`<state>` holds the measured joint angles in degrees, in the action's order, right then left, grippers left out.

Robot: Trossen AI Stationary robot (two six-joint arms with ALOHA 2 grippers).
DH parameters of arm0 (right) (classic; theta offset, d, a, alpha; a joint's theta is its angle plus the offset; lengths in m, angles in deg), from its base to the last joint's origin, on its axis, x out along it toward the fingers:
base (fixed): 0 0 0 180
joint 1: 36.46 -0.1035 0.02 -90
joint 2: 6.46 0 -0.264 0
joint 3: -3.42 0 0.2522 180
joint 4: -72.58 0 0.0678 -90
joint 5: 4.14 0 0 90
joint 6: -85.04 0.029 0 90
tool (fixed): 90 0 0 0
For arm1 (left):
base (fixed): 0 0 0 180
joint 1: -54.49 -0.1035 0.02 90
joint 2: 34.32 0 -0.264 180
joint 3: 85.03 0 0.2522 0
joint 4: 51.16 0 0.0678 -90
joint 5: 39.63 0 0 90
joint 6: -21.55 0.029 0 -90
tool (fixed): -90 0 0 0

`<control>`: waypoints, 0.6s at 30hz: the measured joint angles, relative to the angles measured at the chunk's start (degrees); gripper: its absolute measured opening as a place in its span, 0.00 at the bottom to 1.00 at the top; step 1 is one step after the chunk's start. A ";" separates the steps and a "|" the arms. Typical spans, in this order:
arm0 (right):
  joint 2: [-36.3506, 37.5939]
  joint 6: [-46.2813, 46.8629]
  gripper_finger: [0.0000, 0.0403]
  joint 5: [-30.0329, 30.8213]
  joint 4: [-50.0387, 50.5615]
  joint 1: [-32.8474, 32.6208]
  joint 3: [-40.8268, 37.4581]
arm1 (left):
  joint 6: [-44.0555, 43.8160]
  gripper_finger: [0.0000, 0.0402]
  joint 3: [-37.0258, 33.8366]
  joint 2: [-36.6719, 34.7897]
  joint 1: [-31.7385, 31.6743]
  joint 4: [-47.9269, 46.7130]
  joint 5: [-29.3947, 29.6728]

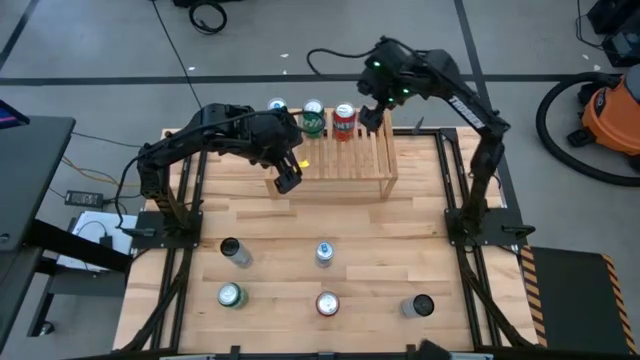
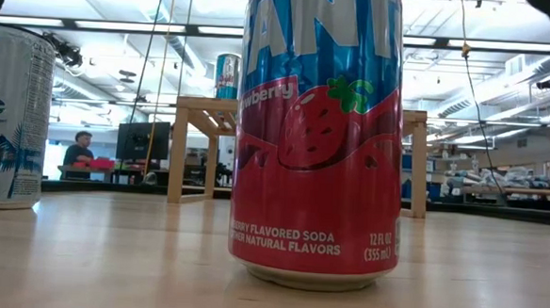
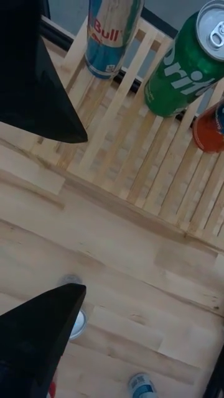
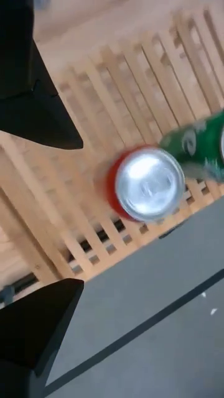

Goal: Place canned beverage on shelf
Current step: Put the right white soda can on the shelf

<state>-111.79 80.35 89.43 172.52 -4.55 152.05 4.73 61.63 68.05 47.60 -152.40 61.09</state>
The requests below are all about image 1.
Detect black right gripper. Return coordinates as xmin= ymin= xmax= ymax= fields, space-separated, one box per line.
xmin=357 ymin=67 xmax=401 ymax=134

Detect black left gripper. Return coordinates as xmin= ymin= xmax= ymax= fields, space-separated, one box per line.
xmin=264 ymin=130 xmax=305 ymax=196

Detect red Fanta soda can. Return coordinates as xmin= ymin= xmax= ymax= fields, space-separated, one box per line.
xmin=315 ymin=291 xmax=341 ymax=318
xmin=332 ymin=101 xmax=358 ymax=143

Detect green Sprite soda can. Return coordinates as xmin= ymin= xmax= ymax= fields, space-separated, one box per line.
xmin=301 ymin=97 xmax=326 ymax=140
xmin=216 ymin=282 xmax=250 ymax=310

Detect blue silver Red Bull can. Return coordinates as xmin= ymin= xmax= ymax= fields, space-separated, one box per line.
xmin=266 ymin=96 xmax=289 ymax=117
xmin=314 ymin=241 xmax=335 ymax=269

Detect white Celsius drink can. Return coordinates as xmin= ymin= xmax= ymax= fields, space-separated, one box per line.
xmin=399 ymin=293 xmax=436 ymax=320
xmin=219 ymin=237 xmax=255 ymax=270

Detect wooden slatted shelf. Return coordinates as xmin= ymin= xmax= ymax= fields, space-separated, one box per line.
xmin=263 ymin=107 xmax=400 ymax=201

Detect orange shop vacuum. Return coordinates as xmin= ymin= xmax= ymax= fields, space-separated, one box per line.
xmin=535 ymin=71 xmax=640 ymax=189
xmin=579 ymin=63 xmax=640 ymax=157

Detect white paper sheets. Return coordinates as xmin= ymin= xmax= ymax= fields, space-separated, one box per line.
xmin=56 ymin=209 xmax=139 ymax=272

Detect black power adapter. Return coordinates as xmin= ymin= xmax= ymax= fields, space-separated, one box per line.
xmin=63 ymin=189 xmax=105 ymax=209

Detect black equipment case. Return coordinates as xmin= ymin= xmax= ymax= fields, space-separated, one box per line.
xmin=587 ymin=0 xmax=640 ymax=69

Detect black desk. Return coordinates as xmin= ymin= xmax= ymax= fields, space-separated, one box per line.
xmin=0 ymin=115 xmax=132 ymax=351

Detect black hazard-striped floor mat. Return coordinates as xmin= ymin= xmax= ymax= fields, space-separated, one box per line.
xmin=519 ymin=244 xmax=640 ymax=357

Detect laptop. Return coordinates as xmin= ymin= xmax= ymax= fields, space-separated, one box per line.
xmin=0 ymin=98 xmax=30 ymax=130

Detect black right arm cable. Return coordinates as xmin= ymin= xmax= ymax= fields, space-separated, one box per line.
xmin=305 ymin=47 xmax=381 ymax=76

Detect coiled black cable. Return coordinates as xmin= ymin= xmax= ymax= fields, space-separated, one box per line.
xmin=187 ymin=0 xmax=229 ymax=36

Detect thin black floor cable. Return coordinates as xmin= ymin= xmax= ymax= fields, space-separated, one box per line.
xmin=149 ymin=0 xmax=209 ymax=126

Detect black aluminium table frame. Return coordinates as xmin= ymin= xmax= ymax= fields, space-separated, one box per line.
xmin=119 ymin=127 xmax=539 ymax=360

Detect yellow floor cable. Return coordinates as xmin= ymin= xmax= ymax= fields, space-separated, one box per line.
xmin=59 ymin=155 xmax=151 ymax=190

